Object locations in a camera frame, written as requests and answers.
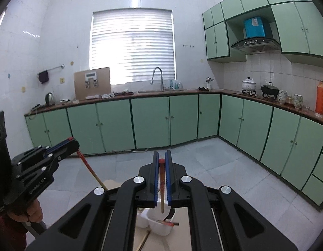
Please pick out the orange thermos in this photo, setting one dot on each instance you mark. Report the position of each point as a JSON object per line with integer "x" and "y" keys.
{"x": 319, "y": 100}

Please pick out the blue box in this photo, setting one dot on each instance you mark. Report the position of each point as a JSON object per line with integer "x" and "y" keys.
{"x": 257, "y": 27}

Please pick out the window blinds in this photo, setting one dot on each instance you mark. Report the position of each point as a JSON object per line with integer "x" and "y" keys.
{"x": 137, "y": 44}

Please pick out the electric kettle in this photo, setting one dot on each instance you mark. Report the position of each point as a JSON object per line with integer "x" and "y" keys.
{"x": 49, "y": 99}

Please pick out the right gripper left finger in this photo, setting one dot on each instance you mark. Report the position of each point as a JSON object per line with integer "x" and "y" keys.
{"x": 104, "y": 219}

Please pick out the red floral chopstick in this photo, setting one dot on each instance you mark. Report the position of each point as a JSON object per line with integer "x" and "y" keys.
{"x": 162, "y": 182}

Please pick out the left hand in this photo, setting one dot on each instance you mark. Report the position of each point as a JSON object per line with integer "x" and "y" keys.
{"x": 32, "y": 214}

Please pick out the red end bamboo chopstick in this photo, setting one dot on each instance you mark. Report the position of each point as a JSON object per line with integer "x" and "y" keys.
{"x": 171, "y": 224}

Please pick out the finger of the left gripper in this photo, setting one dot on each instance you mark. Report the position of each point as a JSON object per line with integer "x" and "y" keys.
{"x": 59, "y": 146}
{"x": 72, "y": 147}

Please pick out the cardboard box with appliance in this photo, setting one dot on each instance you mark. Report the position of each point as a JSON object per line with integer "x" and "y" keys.
{"x": 92, "y": 82}

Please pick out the dark hanging towel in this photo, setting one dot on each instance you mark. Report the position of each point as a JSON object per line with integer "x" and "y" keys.
{"x": 43, "y": 77}

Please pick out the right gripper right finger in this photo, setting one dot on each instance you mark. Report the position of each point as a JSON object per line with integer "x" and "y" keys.
{"x": 220, "y": 219}

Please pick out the stacked bowls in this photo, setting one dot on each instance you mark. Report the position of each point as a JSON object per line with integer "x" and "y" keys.
{"x": 282, "y": 95}

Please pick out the black plastic spoon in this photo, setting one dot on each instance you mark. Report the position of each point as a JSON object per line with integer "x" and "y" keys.
{"x": 170, "y": 215}

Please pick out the patterned mug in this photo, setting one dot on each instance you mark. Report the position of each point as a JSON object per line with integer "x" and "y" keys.
{"x": 298, "y": 101}

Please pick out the white ceramic pot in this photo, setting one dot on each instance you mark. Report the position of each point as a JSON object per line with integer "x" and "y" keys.
{"x": 249, "y": 86}

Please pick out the red striped chopstick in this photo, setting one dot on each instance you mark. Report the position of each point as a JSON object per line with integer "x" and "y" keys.
{"x": 84, "y": 160}

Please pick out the range hood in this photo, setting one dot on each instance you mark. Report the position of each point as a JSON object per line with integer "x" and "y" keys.
{"x": 257, "y": 45}

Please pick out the white double utensil holder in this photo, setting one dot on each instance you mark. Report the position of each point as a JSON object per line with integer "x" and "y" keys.
{"x": 147, "y": 218}

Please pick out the black wok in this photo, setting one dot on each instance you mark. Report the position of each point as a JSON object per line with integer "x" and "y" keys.
{"x": 270, "y": 91}

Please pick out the lower green cabinets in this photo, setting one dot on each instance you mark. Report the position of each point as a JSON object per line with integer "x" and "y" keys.
{"x": 286, "y": 142}

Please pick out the towel rail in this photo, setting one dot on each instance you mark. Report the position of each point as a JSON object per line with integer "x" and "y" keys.
{"x": 62, "y": 66}

